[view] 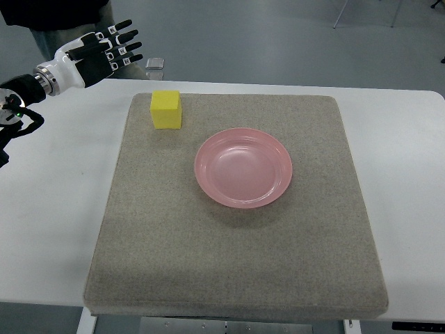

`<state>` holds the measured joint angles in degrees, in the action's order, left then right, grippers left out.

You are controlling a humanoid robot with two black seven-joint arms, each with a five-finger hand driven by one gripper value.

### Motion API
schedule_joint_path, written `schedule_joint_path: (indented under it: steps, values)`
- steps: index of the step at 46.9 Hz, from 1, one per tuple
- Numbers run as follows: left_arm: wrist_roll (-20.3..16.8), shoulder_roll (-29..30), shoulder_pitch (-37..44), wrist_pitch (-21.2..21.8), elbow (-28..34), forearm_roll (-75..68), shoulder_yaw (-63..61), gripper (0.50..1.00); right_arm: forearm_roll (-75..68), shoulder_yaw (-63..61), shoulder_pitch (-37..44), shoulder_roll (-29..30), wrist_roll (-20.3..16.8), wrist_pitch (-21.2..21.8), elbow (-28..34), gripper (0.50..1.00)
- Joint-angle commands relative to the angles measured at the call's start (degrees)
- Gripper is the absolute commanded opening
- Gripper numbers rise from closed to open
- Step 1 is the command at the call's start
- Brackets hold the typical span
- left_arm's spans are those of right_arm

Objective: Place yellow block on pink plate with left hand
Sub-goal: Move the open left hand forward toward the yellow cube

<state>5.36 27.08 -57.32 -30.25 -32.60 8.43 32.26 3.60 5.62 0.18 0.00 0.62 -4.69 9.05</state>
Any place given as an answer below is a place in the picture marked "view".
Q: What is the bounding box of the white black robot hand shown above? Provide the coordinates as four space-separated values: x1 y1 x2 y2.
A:
33 19 143 96

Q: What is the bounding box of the yellow block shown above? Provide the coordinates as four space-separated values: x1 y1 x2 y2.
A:
149 90 182 129

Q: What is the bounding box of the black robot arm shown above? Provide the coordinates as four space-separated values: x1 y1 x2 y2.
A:
1 74 50 167

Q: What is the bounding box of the pink plate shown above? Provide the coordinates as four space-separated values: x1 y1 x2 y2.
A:
194 127 293 209

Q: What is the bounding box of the small clear plastic box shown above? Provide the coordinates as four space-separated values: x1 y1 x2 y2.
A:
145 58 165 81

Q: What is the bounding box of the beige felt mat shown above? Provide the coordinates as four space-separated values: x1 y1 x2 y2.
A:
83 93 389 322

